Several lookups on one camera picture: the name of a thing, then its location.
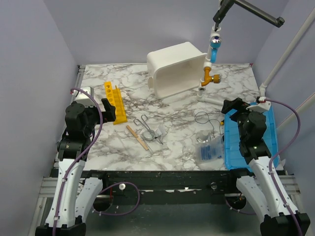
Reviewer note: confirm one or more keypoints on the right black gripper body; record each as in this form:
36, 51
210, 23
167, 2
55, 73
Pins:
241, 120

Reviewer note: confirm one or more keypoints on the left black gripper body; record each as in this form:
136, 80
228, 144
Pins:
93, 116

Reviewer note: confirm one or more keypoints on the yellow test tube rack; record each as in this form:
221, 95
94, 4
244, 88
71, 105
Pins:
113, 94

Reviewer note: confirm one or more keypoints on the round watch glass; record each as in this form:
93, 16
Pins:
149, 135

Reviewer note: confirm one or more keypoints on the white plastic tub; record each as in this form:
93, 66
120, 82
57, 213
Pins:
175, 69

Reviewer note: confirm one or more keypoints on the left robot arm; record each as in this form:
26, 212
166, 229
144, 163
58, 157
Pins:
70, 206

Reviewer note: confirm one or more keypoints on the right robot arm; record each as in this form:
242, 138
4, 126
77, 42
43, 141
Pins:
277, 213

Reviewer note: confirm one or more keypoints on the wooden stick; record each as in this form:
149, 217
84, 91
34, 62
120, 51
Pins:
138, 138

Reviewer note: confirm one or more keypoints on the blue plastic tray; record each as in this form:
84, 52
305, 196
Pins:
233, 158

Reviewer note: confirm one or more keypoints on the bag of blue pipettes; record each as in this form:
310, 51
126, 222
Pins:
210, 150

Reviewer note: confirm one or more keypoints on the clear glass flask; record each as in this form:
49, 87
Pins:
203, 137

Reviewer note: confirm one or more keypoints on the glass stirring rod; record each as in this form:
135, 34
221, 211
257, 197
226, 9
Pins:
145, 141

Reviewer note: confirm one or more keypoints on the faucet pipe assembly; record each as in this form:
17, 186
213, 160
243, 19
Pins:
210, 59

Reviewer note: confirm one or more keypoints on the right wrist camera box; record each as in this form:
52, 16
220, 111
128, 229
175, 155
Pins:
261, 106

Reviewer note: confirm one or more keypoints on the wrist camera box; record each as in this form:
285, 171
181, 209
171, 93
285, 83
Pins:
81, 98
261, 106

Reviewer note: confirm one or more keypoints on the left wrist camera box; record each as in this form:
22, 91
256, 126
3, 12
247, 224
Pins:
81, 98

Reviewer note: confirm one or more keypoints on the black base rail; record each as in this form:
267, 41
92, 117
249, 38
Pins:
170, 187

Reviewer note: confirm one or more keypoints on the white wall pipe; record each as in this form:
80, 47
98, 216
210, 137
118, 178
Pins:
262, 88

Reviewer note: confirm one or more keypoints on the black overhead camera arm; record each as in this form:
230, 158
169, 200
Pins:
225, 6

